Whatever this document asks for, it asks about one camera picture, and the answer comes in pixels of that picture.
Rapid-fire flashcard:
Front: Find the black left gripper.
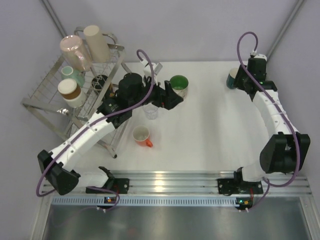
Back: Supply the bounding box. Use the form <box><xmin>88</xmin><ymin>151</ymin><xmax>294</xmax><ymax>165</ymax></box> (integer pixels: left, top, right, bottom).
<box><xmin>129</xmin><ymin>74</ymin><xmax>183</xmax><ymax>110</ymax></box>

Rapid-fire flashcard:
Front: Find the floral mug green inside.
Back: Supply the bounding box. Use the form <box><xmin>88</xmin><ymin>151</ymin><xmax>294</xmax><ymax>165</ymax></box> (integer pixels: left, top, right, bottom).
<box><xmin>169</xmin><ymin>75</ymin><xmax>189</xmax><ymax>99</ymax></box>

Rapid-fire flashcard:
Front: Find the orange mug white inside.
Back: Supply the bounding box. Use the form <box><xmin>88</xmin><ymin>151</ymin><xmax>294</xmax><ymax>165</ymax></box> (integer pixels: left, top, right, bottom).
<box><xmin>132</xmin><ymin>125</ymin><xmax>153</xmax><ymax>148</ymax></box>

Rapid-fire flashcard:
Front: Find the dark teal cup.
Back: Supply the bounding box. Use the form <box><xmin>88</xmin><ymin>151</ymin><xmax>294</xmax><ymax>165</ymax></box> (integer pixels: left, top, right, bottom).
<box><xmin>226</xmin><ymin>67</ymin><xmax>238</xmax><ymax>89</ymax></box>

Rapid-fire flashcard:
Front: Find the dark brown mug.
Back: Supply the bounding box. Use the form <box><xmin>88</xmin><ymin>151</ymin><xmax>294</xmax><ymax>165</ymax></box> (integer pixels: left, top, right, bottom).
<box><xmin>91</xmin><ymin>74</ymin><xmax>116</xmax><ymax>105</ymax></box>

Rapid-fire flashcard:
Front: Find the tall beige cup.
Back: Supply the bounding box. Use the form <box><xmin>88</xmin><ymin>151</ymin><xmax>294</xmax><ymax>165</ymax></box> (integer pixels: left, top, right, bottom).
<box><xmin>83</xmin><ymin>25</ymin><xmax>111</xmax><ymax>63</ymax></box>

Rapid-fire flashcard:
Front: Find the steel cup with cork base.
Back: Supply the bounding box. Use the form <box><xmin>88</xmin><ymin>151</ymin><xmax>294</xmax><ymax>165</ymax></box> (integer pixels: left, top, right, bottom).
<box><xmin>57</xmin><ymin>78</ymin><xmax>87</xmax><ymax>108</ymax></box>

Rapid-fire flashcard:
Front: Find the teal green mug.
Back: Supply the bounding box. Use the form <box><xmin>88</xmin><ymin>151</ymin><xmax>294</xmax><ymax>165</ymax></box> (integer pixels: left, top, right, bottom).
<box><xmin>61</xmin><ymin>65</ymin><xmax>85</xmax><ymax>88</ymax></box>

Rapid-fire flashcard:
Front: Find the iridescent pink mug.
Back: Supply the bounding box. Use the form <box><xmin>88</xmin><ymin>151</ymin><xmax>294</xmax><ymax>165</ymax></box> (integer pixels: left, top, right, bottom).
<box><xmin>59</xmin><ymin>35</ymin><xmax>92</xmax><ymax>72</ymax></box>

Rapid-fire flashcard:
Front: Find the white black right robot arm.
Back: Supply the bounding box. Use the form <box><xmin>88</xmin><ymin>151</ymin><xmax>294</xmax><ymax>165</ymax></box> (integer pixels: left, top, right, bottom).
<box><xmin>232</xmin><ymin>54</ymin><xmax>311</xmax><ymax>193</ymax></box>

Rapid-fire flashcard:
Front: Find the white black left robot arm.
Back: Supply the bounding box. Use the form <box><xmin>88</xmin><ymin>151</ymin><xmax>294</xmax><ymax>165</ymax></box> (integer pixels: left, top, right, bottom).
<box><xmin>37</xmin><ymin>73</ymin><xmax>183</xmax><ymax>196</ymax></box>

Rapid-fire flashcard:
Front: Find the stainless steel dish rack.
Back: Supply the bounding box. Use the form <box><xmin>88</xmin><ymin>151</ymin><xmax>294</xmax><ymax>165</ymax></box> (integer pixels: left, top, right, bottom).
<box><xmin>21</xmin><ymin>32</ymin><xmax>130</xmax><ymax>140</ymax></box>

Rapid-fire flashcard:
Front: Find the clear glass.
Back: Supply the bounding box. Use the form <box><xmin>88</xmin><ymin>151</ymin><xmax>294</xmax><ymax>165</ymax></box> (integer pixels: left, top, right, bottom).
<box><xmin>142</xmin><ymin>104</ymin><xmax>159</xmax><ymax>120</ymax></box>

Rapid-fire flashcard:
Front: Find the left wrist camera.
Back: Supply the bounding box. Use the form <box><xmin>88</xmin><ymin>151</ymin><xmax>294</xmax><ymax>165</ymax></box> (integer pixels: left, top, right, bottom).
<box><xmin>139</xmin><ymin>58</ymin><xmax>163</xmax><ymax>85</ymax></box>

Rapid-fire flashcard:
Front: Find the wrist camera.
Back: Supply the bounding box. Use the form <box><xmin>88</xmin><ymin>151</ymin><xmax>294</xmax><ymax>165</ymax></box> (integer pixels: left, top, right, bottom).
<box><xmin>250</xmin><ymin>50</ymin><xmax>268</xmax><ymax>62</ymax></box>
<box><xmin>139</xmin><ymin>58</ymin><xmax>163</xmax><ymax>85</ymax></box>

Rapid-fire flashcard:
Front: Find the aluminium mounting rail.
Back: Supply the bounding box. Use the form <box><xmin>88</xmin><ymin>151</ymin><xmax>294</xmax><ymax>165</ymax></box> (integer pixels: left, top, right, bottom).
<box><xmin>42</xmin><ymin>169</ymin><xmax>311</xmax><ymax>196</ymax></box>

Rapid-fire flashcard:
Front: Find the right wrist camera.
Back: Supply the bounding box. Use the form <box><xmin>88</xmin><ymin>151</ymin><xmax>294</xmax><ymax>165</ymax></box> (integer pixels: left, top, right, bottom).
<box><xmin>250</xmin><ymin>50</ymin><xmax>268</xmax><ymax>62</ymax></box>

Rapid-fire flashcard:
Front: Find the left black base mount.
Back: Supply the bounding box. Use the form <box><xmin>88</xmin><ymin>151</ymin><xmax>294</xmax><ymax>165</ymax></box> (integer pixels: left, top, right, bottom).
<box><xmin>98</xmin><ymin>166</ymin><xmax>130</xmax><ymax>194</ymax></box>

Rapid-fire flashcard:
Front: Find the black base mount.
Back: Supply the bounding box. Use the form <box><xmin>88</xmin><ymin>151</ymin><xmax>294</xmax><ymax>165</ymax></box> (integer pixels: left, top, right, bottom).
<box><xmin>217</xmin><ymin>168</ymin><xmax>264</xmax><ymax>196</ymax></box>
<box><xmin>98</xmin><ymin>166</ymin><xmax>130</xmax><ymax>194</ymax></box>

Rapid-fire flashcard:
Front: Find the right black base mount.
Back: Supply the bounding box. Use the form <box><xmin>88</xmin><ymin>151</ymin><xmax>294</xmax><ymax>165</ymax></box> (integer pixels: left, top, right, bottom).
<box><xmin>217</xmin><ymin>168</ymin><xmax>264</xmax><ymax>196</ymax></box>

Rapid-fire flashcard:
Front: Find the perforated cable duct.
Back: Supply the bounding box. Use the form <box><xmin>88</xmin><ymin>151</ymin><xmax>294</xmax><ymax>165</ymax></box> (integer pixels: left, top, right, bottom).
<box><xmin>51</xmin><ymin>196</ymin><xmax>242</xmax><ymax>207</ymax></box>

